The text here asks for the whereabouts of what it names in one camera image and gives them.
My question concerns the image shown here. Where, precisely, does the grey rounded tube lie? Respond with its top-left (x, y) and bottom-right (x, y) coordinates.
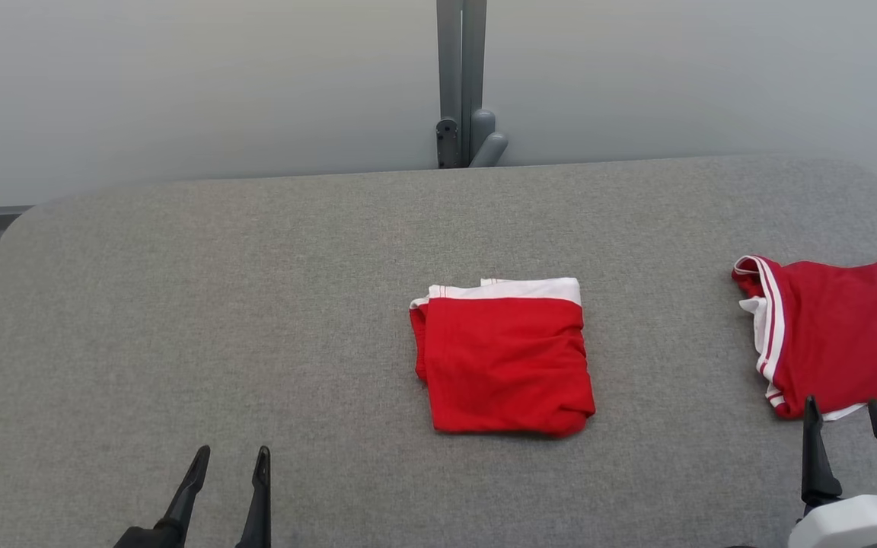
top-left (469, 108), bottom-right (509, 168)

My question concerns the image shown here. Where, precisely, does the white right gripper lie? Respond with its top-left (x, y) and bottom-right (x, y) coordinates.
top-left (787, 395), bottom-right (877, 548)

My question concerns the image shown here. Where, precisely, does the red basketball jersey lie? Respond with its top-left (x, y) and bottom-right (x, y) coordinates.
top-left (732, 255), bottom-right (877, 422)

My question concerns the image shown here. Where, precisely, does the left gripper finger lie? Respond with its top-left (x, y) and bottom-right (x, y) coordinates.
top-left (113, 445), bottom-right (212, 548)
top-left (236, 445), bottom-right (273, 548)

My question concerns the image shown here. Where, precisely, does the red shorts white waistband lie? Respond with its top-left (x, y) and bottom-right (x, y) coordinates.
top-left (408, 276), bottom-right (598, 438)

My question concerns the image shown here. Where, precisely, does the grey fabric sofa cushion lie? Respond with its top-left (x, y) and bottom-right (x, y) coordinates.
top-left (0, 156), bottom-right (877, 548)

